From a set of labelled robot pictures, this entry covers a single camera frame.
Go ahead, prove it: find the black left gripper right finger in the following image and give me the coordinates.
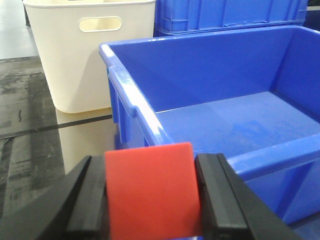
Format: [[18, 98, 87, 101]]
[[195, 153, 300, 240]]

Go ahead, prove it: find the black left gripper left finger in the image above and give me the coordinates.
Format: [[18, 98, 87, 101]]
[[0, 156, 108, 240]]

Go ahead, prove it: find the red toy block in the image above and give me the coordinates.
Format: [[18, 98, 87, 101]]
[[104, 142, 202, 240]]

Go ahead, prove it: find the blue target bin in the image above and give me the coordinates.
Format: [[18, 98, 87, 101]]
[[99, 26, 320, 240]]

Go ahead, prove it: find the cream plastic bin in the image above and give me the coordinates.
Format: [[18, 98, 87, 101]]
[[23, 0, 156, 114]]

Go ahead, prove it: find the large blue crate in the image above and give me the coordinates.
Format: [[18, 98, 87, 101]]
[[153, 0, 308, 37]]

